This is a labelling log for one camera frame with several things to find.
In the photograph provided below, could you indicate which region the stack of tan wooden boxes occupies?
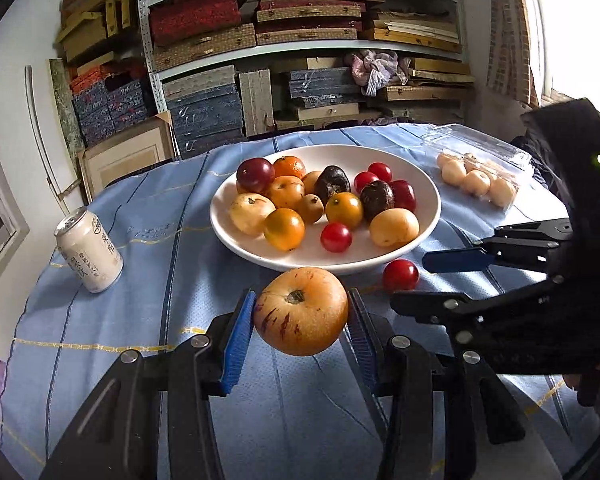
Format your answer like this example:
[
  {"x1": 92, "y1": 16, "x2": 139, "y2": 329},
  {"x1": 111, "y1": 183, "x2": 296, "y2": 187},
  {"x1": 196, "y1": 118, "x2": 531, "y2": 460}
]
[{"x1": 55, "y1": 0, "x2": 143, "y2": 66}]

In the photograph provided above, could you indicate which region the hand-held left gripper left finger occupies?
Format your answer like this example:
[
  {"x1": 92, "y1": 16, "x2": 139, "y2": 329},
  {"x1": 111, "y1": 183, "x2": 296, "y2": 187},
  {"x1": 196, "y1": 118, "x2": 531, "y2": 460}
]
[{"x1": 40, "y1": 289, "x2": 258, "y2": 480}]

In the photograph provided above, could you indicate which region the weathered grey flat box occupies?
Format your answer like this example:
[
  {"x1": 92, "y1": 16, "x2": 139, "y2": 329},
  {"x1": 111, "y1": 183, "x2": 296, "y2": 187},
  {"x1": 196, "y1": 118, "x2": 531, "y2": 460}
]
[{"x1": 162, "y1": 65, "x2": 238, "y2": 103}]

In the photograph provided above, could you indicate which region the cream drink can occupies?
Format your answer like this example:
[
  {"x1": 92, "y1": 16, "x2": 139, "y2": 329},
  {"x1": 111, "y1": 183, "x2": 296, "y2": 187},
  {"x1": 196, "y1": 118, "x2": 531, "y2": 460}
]
[{"x1": 54, "y1": 206, "x2": 124, "y2": 294}]

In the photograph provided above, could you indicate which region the dark cloth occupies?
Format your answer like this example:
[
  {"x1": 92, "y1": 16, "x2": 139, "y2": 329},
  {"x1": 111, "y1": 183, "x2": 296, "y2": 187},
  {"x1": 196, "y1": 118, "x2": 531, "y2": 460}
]
[{"x1": 510, "y1": 134, "x2": 566, "y2": 196}]

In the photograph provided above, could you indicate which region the clear plastic clamshell container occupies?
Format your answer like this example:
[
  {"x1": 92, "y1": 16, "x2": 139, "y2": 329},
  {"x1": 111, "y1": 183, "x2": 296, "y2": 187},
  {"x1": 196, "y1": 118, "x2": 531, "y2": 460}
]
[{"x1": 426, "y1": 122, "x2": 533, "y2": 209}]

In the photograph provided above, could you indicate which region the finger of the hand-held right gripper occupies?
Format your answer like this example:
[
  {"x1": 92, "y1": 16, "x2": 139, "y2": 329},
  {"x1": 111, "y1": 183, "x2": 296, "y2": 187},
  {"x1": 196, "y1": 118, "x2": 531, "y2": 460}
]
[
  {"x1": 422, "y1": 217, "x2": 576, "y2": 273},
  {"x1": 390, "y1": 280, "x2": 566, "y2": 351}
]

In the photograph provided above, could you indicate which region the stack of dark grey boxes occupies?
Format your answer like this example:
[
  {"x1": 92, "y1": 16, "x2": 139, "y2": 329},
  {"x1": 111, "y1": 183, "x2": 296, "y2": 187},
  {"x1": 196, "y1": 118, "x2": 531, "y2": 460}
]
[{"x1": 287, "y1": 66, "x2": 362, "y2": 109}]

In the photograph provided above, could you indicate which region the white panel board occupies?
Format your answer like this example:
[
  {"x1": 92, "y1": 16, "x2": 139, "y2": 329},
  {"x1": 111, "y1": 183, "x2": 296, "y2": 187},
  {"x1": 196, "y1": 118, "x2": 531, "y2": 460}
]
[{"x1": 24, "y1": 65, "x2": 83, "y2": 198}]

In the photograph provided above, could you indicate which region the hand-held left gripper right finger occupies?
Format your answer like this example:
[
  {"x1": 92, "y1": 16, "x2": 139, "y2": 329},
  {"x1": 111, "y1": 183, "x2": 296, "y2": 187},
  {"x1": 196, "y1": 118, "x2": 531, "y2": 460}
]
[{"x1": 346, "y1": 287, "x2": 563, "y2": 480}]

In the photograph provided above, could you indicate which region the brick-patterned curtain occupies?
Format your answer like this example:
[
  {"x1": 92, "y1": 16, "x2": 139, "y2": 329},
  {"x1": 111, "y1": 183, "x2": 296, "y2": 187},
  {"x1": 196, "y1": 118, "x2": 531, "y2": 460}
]
[{"x1": 486, "y1": 0, "x2": 545, "y2": 109}]

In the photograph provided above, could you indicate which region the dark red plum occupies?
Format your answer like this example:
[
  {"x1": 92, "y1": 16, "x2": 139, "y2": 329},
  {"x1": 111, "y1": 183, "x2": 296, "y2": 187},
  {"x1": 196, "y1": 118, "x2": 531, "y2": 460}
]
[
  {"x1": 389, "y1": 180, "x2": 418, "y2": 212},
  {"x1": 236, "y1": 157, "x2": 276, "y2": 193}
]

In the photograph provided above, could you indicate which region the yellow loquat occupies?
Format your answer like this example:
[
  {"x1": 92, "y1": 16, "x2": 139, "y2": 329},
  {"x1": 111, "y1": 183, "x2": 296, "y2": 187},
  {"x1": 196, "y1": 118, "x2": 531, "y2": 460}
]
[
  {"x1": 297, "y1": 193, "x2": 326, "y2": 225},
  {"x1": 300, "y1": 170, "x2": 324, "y2": 196}
]

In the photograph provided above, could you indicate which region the stack of blue-grey marbled boxes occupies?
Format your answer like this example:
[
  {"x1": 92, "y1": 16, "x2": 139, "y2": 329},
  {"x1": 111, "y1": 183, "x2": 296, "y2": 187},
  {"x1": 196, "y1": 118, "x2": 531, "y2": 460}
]
[{"x1": 166, "y1": 85, "x2": 246, "y2": 156}]

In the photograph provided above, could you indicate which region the stack of red patterned boxes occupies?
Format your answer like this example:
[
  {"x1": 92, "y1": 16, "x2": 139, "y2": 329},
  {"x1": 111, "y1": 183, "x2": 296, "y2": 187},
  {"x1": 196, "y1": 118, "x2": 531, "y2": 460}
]
[{"x1": 149, "y1": 0, "x2": 262, "y2": 47}]

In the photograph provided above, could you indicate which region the orange tomato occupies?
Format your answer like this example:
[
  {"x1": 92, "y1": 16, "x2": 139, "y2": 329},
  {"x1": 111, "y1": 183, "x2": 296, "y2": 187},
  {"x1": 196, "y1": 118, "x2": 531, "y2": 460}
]
[{"x1": 263, "y1": 208, "x2": 306, "y2": 252}]

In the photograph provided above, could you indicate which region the group of pale loquats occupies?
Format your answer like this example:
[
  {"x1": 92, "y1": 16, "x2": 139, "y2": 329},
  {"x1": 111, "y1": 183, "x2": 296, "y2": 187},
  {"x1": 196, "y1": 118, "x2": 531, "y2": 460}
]
[{"x1": 437, "y1": 152, "x2": 517, "y2": 208}]

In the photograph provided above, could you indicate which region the wooden picture frame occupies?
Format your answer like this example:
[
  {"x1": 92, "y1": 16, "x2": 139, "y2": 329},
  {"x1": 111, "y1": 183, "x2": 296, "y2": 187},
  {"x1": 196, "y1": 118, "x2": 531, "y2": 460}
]
[{"x1": 77, "y1": 112, "x2": 178, "y2": 201}]

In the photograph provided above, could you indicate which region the stack of woven brown boxes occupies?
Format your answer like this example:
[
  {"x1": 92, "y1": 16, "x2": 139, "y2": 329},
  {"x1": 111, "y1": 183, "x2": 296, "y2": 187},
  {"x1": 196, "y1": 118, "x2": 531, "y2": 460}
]
[{"x1": 152, "y1": 0, "x2": 386, "y2": 73}]

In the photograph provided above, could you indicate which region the yellow-green tomato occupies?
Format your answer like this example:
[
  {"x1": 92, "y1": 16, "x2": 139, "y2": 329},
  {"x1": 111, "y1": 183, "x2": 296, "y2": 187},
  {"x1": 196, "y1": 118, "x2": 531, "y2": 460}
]
[{"x1": 325, "y1": 192, "x2": 365, "y2": 229}]

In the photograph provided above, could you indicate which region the light blue tablecloth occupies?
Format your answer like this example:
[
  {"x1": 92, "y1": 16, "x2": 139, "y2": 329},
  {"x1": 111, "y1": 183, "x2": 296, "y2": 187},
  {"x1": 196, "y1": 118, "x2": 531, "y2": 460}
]
[{"x1": 0, "y1": 122, "x2": 596, "y2": 480}]

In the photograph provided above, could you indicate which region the pale wooden drawer box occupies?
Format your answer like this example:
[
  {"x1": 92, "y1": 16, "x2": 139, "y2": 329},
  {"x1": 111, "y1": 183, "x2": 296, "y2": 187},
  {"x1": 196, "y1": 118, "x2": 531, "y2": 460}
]
[{"x1": 292, "y1": 102, "x2": 361, "y2": 122}]

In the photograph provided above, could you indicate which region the pale yellow pepino melon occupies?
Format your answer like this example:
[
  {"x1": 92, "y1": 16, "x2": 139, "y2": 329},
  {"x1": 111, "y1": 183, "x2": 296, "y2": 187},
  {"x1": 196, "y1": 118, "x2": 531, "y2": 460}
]
[{"x1": 369, "y1": 208, "x2": 420, "y2": 248}]

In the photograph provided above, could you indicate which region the weathered grey upright box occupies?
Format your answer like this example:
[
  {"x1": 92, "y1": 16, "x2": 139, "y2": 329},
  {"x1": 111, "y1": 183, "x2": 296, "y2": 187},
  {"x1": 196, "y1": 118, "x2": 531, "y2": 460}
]
[{"x1": 237, "y1": 69, "x2": 277, "y2": 137}]

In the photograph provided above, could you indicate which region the stack of blue patterned boxes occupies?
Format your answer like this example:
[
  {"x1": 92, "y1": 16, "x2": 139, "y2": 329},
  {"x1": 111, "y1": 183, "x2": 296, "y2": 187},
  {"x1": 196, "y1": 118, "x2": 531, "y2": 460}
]
[{"x1": 70, "y1": 62, "x2": 156, "y2": 148}]

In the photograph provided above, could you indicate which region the pink cloth bundle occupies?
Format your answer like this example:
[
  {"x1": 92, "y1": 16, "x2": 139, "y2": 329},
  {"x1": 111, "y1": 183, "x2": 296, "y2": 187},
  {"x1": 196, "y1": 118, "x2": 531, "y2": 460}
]
[{"x1": 345, "y1": 49, "x2": 412, "y2": 97}]

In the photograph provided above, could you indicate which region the purple-striped pepino melon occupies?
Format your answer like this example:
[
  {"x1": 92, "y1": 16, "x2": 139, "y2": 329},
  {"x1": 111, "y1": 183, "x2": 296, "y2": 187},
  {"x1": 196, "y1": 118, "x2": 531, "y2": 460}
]
[{"x1": 253, "y1": 268, "x2": 349, "y2": 357}]

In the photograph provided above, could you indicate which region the stack of yellow wooden boxes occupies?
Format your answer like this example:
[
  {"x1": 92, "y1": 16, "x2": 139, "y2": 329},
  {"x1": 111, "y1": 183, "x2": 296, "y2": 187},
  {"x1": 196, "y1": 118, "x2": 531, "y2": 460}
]
[{"x1": 357, "y1": 7, "x2": 477, "y2": 117}]

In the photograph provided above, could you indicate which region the green marbled board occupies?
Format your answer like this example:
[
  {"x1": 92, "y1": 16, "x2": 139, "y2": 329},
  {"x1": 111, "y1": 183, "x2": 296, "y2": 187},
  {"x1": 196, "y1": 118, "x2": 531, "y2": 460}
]
[{"x1": 48, "y1": 58, "x2": 88, "y2": 156}]

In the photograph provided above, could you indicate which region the white oval plate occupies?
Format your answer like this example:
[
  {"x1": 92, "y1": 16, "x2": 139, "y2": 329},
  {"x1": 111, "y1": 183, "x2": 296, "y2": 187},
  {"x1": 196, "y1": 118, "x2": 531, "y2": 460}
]
[{"x1": 209, "y1": 144, "x2": 441, "y2": 276}]

